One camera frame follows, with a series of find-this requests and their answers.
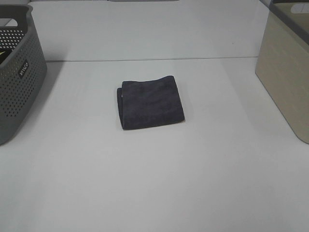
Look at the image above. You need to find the grey perforated plastic basket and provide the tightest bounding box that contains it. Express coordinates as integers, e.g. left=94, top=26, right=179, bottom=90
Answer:
left=0, top=4, right=47, bottom=144

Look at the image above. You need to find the dark grey towel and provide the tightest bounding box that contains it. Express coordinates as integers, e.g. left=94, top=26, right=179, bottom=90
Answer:
left=116, top=75, right=185, bottom=130

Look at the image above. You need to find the beige plastic basket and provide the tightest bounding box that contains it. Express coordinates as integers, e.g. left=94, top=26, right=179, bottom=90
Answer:
left=255, top=0, right=309, bottom=143

